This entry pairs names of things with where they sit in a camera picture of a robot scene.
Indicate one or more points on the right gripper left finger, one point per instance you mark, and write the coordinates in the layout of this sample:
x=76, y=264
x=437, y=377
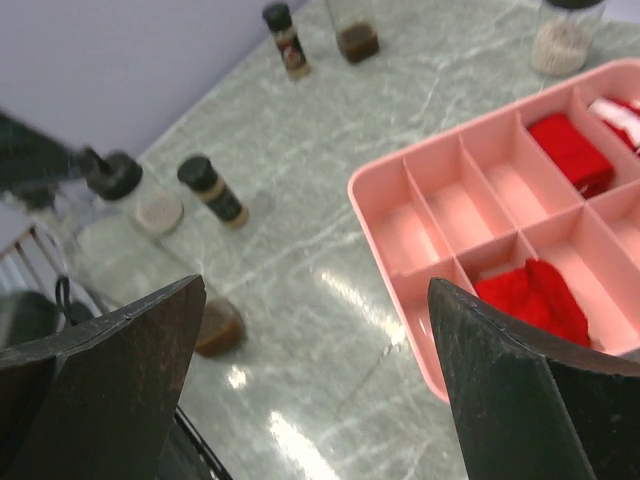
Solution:
x=97, y=400

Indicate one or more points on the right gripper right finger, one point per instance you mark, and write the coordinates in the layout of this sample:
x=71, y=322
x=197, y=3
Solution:
x=527, y=404

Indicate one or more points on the salt jar black lid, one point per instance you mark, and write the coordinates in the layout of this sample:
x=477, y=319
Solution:
x=564, y=35
x=120, y=180

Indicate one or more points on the spice shaker black cap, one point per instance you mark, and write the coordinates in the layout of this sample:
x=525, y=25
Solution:
x=277, y=16
x=199, y=175

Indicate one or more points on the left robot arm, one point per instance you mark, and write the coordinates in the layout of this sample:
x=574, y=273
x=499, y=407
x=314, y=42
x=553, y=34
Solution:
x=34, y=164

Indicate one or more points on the red knitted cloth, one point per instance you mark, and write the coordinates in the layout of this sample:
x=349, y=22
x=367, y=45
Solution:
x=538, y=295

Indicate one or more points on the red folded cloth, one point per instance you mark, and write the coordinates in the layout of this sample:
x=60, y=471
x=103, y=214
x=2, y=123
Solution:
x=584, y=166

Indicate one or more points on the red white striped cloth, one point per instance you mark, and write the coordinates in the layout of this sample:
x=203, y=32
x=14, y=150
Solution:
x=621, y=117

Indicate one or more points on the back left oil bottle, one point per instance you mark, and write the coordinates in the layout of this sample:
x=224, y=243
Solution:
x=354, y=26

